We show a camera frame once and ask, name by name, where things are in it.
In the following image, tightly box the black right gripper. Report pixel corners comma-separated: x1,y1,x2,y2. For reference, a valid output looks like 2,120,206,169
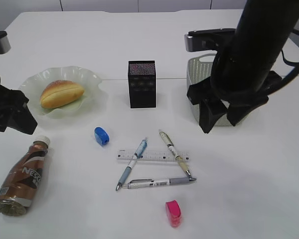
186,44,283,134

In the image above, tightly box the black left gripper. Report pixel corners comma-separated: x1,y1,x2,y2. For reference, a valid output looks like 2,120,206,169
0,84,37,135

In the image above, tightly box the golden bread roll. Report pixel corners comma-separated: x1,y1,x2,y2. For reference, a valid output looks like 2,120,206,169
40,80,85,109

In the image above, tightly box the brown Nescafe coffee bottle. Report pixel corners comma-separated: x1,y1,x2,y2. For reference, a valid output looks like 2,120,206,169
0,135,50,216

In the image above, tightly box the blue pencil sharpener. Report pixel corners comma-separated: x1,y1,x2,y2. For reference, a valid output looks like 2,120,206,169
94,127,109,146

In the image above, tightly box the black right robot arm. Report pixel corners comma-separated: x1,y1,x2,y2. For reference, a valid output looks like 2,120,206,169
185,0,299,133

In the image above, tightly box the green wavy glass plate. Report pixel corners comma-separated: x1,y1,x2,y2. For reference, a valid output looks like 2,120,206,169
19,66,108,119

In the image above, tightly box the grey-green plastic basket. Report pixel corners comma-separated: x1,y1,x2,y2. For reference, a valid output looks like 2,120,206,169
186,53,232,126

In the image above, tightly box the cream patterned pen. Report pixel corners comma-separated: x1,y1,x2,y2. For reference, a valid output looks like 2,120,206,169
158,129,193,178

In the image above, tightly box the blue white pen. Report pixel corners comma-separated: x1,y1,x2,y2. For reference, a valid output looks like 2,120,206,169
115,137,148,191

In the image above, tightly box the black mesh pen holder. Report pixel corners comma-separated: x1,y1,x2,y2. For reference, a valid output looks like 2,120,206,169
128,60,156,109

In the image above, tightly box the grey white pen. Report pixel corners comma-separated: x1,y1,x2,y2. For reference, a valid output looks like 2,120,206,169
122,177,197,189

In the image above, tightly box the pink pencil sharpener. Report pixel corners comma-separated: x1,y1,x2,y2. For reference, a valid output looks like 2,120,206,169
165,200,182,228

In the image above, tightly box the clear plastic ruler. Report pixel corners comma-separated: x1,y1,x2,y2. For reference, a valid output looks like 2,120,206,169
116,149,177,162

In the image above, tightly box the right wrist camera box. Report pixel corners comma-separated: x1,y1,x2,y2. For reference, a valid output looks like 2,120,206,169
184,28,236,52

